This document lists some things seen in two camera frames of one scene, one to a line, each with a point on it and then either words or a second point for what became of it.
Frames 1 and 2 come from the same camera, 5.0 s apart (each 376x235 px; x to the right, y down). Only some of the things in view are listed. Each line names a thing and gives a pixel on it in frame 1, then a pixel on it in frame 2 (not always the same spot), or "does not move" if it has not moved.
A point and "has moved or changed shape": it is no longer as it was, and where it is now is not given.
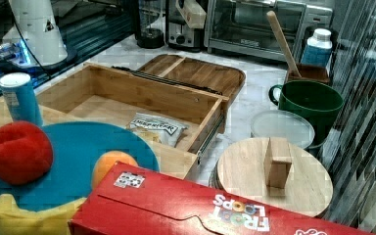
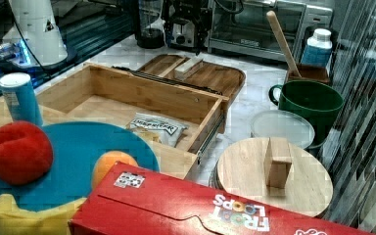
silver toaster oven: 242,26 does not move
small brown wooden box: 311,72 does not move
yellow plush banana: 5,217 does not move
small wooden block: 192,13 has moved or changed shape
